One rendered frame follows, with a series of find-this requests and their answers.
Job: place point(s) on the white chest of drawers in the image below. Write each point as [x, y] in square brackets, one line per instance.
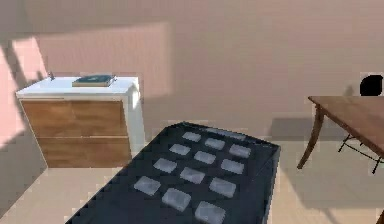
[80, 123]

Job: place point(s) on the dark teal book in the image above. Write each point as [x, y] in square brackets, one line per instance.
[94, 80]

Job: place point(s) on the small grey object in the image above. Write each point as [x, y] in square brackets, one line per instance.
[51, 76]

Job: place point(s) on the brown wooden table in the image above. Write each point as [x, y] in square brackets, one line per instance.
[356, 116]

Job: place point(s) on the black round object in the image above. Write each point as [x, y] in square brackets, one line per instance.
[371, 85]

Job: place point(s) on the black chair frame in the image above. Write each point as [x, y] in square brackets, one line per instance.
[360, 150]

